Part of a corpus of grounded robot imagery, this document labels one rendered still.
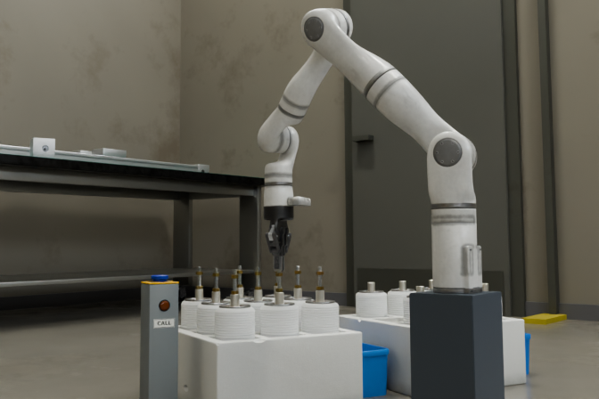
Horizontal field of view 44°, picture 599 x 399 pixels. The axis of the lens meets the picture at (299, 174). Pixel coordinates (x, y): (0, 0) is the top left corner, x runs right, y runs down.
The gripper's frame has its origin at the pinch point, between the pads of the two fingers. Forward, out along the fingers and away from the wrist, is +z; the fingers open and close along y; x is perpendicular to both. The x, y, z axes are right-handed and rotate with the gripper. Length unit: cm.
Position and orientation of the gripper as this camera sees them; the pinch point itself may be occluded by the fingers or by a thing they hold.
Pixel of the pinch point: (278, 263)
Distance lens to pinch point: 183.2
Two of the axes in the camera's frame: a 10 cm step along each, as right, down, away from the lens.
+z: 0.1, 10.0, -0.9
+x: 9.5, -0.4, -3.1
